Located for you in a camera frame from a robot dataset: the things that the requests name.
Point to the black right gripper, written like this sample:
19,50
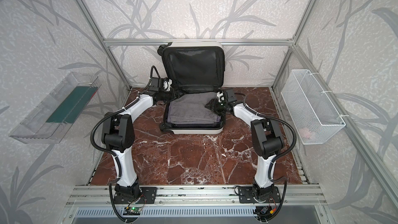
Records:
216,106

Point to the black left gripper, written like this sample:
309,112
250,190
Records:
172,90

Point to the grey towel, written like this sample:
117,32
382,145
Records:
190,109

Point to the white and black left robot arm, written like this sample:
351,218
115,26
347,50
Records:
118,133

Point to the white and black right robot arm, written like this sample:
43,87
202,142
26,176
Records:
266,136

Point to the pink object in basket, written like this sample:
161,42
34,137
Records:
306,134

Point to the green board in shelf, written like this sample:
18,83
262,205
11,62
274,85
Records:
69,110

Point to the left green circuit board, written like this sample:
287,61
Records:
132,211

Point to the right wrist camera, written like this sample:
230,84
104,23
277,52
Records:
220,96

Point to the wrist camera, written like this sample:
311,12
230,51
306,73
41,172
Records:
167,84
220,96

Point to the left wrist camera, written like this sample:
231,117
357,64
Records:
167,84

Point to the white wire mesh basket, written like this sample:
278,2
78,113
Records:
310,107

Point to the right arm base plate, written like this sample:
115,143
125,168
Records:
247,194

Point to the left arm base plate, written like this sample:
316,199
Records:
149,194

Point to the clear plastic wall shelf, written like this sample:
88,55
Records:
34,129

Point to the aluminium front rail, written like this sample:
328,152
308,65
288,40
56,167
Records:
195,195

